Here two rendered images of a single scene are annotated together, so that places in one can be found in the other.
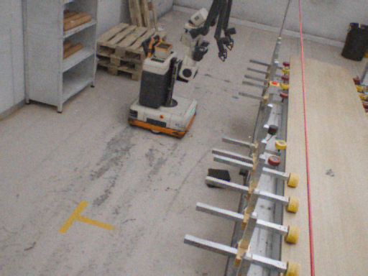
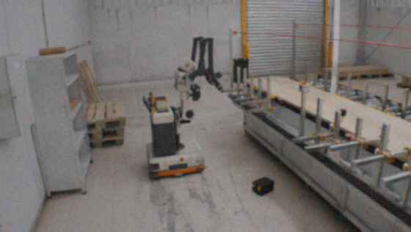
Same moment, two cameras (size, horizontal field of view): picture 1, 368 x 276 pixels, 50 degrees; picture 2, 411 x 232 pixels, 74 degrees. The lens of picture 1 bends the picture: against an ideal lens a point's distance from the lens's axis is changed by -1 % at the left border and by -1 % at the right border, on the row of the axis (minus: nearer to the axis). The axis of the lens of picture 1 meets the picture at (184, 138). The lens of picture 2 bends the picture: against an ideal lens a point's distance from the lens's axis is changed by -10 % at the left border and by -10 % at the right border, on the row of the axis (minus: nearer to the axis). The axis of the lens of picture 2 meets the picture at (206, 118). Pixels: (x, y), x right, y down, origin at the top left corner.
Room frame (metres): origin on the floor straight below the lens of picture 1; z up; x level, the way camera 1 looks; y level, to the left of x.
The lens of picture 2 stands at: (0.75, 1.26, 1.76)
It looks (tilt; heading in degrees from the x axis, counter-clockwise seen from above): 17 degrees down; 337
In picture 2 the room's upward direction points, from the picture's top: 2 degrees counter-clockwise
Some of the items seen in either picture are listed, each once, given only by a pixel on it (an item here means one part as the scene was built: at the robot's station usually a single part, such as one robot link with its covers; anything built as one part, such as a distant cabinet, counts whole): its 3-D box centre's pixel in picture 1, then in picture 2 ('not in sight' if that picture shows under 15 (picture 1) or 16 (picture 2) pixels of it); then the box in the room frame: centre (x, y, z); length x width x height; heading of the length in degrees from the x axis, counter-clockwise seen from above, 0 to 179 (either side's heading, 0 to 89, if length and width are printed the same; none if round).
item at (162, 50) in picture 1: (162, 50); (161, 103); (4.23, 0.40, 0.87); 0.23 x 0.15 x 0.11; 171
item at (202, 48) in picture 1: (200, 47); (193, 89); (4.16, 0.00, 0.99); 0.28 x 0.16 x 0.22; 171
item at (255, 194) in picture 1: (245, 226); (408, 181); (1.61, -0.40, 0.87); 0.04 x 0.04 x 0.48; 81
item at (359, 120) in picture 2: (254, 172); (356, 148); (2.10, -0.47, 0.89); 0.04 x 0.04 x 0.48; 81
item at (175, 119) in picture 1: (164, 111); (174, 156); (4.21, 0.28, 0.16); 0.67 x 0.64 x 0.25; 81
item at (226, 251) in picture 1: (238, 254); not in sight; (1.32, -0.33, 0.95); 0.50 x 0.04 x 0.04; 81
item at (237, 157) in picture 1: (243, 159); (329, 145); (2.32, -0.42, 0.84); 0.43 x 0.03 x 0.04; 81
